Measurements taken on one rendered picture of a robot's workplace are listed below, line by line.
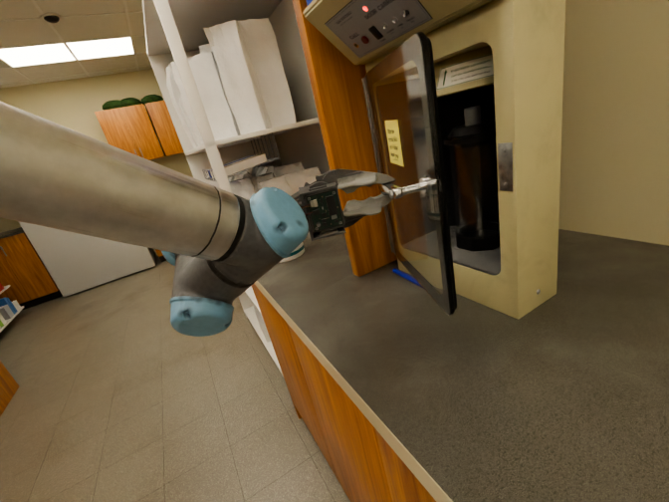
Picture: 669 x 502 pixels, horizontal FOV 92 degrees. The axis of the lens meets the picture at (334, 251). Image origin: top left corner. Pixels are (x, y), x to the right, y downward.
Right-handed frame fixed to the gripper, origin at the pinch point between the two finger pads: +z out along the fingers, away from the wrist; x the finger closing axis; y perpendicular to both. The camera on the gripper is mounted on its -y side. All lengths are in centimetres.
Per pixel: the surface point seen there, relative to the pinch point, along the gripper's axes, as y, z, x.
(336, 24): -13.3, -0.7, 26.8
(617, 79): -15, 54, 7
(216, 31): -113, -34, 58
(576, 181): -21, 52, -14
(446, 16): 1.7, 11.6, 21.2
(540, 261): 5.5, 22.3, -17.3
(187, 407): -102, -112, -120
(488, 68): -1.3, 18.9, 13.9
